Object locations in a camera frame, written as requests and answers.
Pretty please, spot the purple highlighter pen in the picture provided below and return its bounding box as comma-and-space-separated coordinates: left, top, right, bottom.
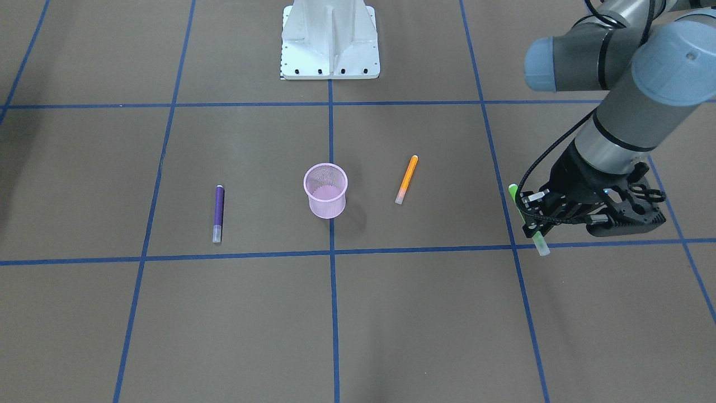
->
212, 184, 225, 244

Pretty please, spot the brown paper table mat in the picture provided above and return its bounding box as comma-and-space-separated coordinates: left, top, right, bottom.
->
2, 1, 714, 402

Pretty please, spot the black camera cable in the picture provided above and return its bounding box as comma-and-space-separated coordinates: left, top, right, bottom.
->
516, 0, 655, 224

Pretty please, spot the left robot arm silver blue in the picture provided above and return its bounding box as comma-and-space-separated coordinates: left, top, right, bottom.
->
515, 1, 715, 238

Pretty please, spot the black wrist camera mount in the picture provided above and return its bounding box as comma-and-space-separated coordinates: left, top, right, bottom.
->
586, 162, 667, 237

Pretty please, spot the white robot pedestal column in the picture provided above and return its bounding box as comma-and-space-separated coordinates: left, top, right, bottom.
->
280, 1, 381, 80

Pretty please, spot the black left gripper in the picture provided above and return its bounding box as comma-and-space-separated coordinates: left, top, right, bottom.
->
521, 140, 634, 238

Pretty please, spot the pink mesh pen holder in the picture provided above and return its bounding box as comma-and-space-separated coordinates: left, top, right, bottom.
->
303, 163, 348, 219

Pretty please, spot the orange highlighter pen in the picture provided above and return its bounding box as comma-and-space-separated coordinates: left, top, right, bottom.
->
394, 154, 419, 205

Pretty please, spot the green highlighter pen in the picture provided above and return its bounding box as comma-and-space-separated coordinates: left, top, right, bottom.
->
508, 184, 550, 256

